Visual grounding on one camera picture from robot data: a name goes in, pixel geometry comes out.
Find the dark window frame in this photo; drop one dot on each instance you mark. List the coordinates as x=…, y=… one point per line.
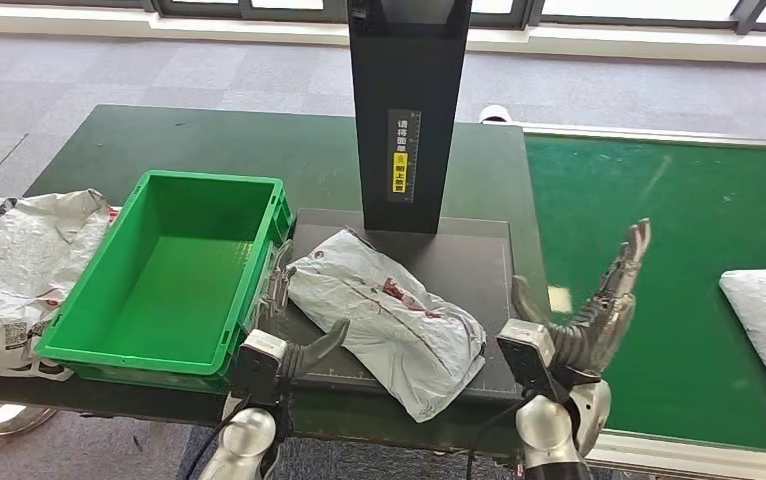
x=747, y=16

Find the large crumpled white sack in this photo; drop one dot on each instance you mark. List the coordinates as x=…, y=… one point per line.
x=18, y=265

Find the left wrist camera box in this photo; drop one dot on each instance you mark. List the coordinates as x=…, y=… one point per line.
x=257, y=354

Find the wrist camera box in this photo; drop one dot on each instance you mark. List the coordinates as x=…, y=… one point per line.
x=257, y=354
x=529, y=351

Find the white round roller end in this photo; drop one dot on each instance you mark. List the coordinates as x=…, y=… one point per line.
x=496, y=114

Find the green conveyor belt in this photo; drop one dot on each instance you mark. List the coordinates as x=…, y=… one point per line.
x=688, y=212

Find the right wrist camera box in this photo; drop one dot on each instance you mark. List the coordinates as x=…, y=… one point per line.
x=529, y=351

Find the black inbound scanner machine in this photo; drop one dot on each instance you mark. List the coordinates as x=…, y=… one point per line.
x=409, y=73

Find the white window sill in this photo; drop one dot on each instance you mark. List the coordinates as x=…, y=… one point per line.
x=91, y=26

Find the white parcel large red logo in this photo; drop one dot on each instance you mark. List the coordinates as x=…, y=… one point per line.
x=383, y=318

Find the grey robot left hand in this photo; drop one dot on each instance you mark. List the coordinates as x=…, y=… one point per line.
x=313, y=348

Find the green plastic crate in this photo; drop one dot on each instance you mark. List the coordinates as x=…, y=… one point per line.
x=178, y=291

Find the aluminium conveyor frame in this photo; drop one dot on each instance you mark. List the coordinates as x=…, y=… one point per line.
x=688, y=462

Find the black yellow label sticker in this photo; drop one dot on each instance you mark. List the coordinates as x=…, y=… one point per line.
x=401, y=156

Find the chrome round stand base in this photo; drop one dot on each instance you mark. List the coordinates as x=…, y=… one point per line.
x=5, y=416

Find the dark green table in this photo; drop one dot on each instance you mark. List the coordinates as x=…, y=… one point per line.
x=224, y=146

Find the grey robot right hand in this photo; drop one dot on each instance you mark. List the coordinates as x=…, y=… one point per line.
x=595, y=331

